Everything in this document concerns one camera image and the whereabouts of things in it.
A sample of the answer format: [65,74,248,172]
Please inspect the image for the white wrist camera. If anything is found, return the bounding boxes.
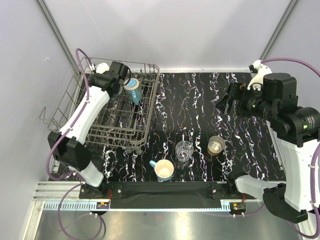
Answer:
[247,59,272,90]
[89,62,110,74]

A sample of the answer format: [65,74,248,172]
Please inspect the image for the blue mug cream inside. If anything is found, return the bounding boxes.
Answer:
[149,159,174,182]

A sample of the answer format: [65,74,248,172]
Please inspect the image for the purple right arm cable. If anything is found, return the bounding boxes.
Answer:
[261,57,320,237]

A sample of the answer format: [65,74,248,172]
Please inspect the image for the clear glass cup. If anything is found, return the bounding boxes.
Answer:
[175,141,194,163]

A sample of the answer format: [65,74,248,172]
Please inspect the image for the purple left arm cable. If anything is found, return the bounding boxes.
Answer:
[46,48,93,181]

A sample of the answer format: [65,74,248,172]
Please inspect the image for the grey wire dish rack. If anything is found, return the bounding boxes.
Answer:
[39,61,160,155]

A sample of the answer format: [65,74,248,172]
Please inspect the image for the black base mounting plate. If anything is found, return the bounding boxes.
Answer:
[79,181,243,210]

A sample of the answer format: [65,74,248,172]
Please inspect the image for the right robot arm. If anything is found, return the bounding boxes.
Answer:
[216,73,320,224]

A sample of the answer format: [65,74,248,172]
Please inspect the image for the white slotted cable duct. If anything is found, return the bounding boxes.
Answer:
[43,200,109,211]

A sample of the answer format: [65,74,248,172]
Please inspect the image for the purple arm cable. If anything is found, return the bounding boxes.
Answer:
[261,57,320,237]
[46,48,93,181]

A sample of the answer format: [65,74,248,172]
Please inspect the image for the blue butterfly mug orange inside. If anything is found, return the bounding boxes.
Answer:
[124,78,143,105]

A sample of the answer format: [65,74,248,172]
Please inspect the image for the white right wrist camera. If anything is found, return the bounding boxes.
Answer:
[247,59,272,90]

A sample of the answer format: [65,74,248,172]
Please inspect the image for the brown metal cup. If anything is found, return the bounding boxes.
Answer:
[207,136,226,156]

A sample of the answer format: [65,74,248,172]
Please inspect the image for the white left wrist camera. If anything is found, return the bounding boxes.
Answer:
[89,62,110,74]

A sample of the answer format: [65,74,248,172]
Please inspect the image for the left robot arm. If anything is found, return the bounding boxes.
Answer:
[47,61,131,199]

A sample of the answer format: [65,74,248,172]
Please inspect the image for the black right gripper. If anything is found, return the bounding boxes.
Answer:
[215,81,277,122]

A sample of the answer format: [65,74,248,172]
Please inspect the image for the black marble pattern mat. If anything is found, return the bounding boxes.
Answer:
[85,72,285,182]

